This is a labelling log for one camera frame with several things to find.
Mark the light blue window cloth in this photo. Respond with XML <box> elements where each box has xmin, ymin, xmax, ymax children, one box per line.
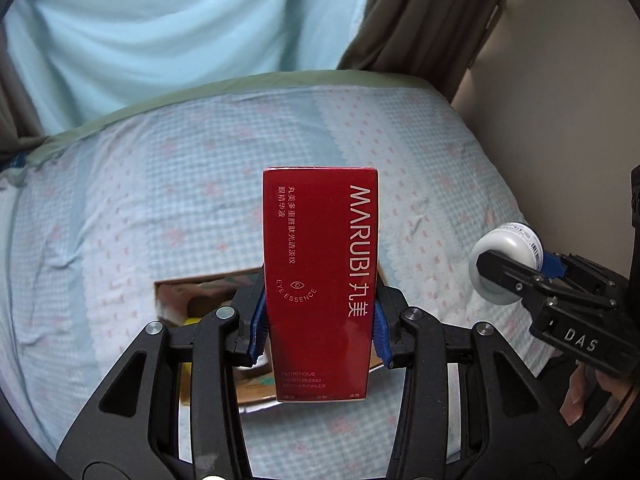
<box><xmin>0</xmin><ymin>0</ymin><xmax>378</xmax><ymax>137</ymax></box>

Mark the red carton box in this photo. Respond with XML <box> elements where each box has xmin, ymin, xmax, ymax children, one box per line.
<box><xmin>262</xmin><ymin>164</ymin><xmax>381</xmax><ymax>402</ymax></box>

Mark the person's right hand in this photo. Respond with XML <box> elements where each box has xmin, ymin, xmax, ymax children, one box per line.
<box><xmin>559</xmin><ymin>360</ymin><xmax>628</xmax><ymax>427</ymax></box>

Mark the light blue patterned bed sheet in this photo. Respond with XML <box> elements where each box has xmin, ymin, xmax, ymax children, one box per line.
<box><xmin>0</xmin><ymin>80</ymin><xmax>551</xmax><ymax>480</ymax></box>

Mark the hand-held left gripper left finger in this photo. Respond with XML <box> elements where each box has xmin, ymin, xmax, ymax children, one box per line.
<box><xmin>55</xmin><ymin>274</ymin><xmax>272</xmax><ymax>480</ymax></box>

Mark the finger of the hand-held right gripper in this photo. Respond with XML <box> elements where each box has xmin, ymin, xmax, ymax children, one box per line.
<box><xmin>541</xmin><ymin>251</ymin><xmax>571</xmax><ymax>282</ymax></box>
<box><xmin>475</xmin><ymin>249</ymin><xmax>556</xmax><ymax>311</ymax></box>

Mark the small white bottle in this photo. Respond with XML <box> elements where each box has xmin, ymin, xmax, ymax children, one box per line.
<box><xmin>468</xmin><ymin>221</ymin><xmax>544</xmax><ymax>307</ymax></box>

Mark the cardboard box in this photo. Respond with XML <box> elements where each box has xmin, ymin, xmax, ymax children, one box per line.
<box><xmin>153</xmin><ymin>266</ymin><xmax>390</xmax><ymax>414</ymax></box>

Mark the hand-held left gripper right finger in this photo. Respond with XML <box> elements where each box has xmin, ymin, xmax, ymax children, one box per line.
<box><xmin>371</xmin><ymin>282</ymin><xmax>586</xmax><ymax>480</ymax></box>

